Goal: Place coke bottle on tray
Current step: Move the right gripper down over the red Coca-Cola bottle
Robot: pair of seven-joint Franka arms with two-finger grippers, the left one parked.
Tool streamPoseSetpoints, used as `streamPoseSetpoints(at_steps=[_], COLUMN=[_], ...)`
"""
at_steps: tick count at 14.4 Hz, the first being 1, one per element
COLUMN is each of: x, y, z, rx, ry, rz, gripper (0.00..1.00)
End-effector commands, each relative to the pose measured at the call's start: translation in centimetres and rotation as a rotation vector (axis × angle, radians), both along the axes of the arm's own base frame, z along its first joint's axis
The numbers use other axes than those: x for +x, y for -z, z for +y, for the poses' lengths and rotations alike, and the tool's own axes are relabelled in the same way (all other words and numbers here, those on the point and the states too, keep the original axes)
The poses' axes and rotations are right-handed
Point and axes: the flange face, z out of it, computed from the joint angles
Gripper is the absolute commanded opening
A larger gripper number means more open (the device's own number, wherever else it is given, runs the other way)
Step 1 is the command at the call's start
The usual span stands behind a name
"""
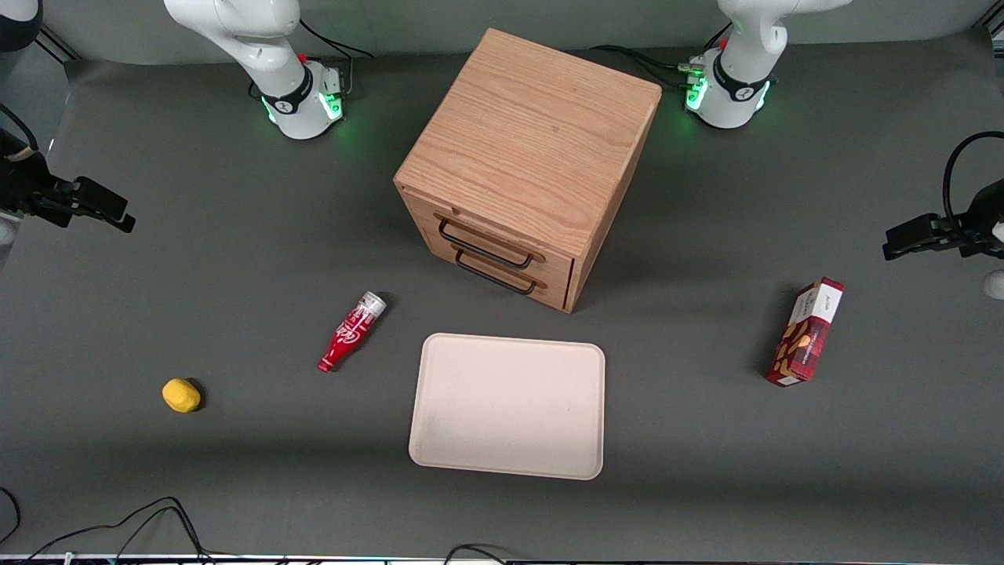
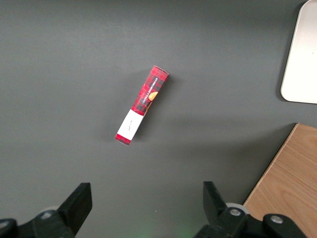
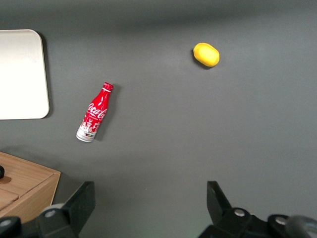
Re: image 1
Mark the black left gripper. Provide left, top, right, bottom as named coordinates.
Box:
left=882, top=179, right=1004, bottom=261

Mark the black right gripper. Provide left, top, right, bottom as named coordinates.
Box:
left=0, top=129, right=136, bottom=235

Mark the red coke bottle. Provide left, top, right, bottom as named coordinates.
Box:
left=317, top=291, right=388, bottom=374

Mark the beige rectangular tray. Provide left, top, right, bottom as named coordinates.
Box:
left=408, top=333, right=606, bottom=481

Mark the red plaid shortbread box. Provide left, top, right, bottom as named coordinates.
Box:
left=766, top=277, right=846, bottom=388

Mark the yellow lemon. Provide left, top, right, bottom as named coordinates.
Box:
left=162, top=378, right=202, bottom=414

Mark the wooden drawer cabinet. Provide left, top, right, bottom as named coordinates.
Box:
left=394, top=28, right=663, bottom=315

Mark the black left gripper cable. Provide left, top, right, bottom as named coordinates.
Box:
left=943, top=131, right=1004, bottom=230

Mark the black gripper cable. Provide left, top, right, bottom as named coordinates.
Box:
left=943, top=131, right=1004, bottom=230
left=0, top=104, right=40, bottom=155

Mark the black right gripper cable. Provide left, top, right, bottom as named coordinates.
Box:
left=0, top=104, right=40, bottom=155

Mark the black right arm base cable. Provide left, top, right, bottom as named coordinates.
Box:
left=298, top=19, right=376, bottom=98

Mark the black arm base cable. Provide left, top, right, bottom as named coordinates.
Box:
left=298, top=19, right=376, bottom=98
left=590, top=22, right=734, bottom=92

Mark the black floor cable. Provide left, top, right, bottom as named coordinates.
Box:
left=0, top=487, right=22, bottom=545
left=24, top=496, right=216, bottom=564
left=442, top=543, right=515, bottom=565

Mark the black left arm base cable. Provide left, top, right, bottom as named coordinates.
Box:
left=590, top=22, right=734, bottom=92

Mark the wooden drawer with black handle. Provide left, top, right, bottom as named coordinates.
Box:
left=427, top=237, right=575, bottom=312
left=405, top=191, right=578, bottom=285

